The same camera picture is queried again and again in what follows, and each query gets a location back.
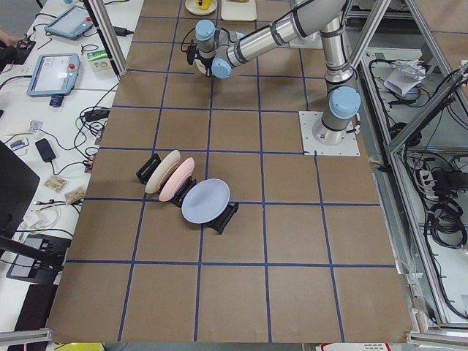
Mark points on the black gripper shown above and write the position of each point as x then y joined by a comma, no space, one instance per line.
207,63

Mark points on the cream bowl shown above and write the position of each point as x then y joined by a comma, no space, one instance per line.
197,65

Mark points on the yellow lemon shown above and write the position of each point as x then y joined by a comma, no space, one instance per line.
203,4

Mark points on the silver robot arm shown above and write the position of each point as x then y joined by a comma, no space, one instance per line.
220,51

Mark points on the white rectangular tray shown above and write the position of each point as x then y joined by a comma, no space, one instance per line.
239,10

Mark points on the small cream plate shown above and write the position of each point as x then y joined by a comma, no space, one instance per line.
192,8

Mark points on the cream plate in rack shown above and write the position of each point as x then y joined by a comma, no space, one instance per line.
162,172

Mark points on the green white small box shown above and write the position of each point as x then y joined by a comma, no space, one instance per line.
98,60

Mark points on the pink plate in rack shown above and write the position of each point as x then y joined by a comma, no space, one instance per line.
177,179

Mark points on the lavender plate in rack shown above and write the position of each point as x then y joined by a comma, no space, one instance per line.
205,201

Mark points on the far teach pendant tablet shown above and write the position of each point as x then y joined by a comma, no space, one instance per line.
71,24

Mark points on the teach pendant tablet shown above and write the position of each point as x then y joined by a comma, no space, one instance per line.
71,24
54,74

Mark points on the black plate rack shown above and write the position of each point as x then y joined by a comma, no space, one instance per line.
218,224

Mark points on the near teach pendant tablet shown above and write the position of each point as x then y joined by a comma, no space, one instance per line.
54,74

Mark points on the black power adapter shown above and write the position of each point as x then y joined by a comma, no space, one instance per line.
45,150

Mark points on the crumpled white paper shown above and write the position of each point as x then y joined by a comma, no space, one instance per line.
405,76

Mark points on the black monitor stand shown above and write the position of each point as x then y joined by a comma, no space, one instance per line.
40,257

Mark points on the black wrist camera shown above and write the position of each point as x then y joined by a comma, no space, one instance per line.
191,53

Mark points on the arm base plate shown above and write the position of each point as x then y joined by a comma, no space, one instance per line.
317,140
312,41

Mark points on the aluminium frame post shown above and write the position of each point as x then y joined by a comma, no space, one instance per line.
101,20

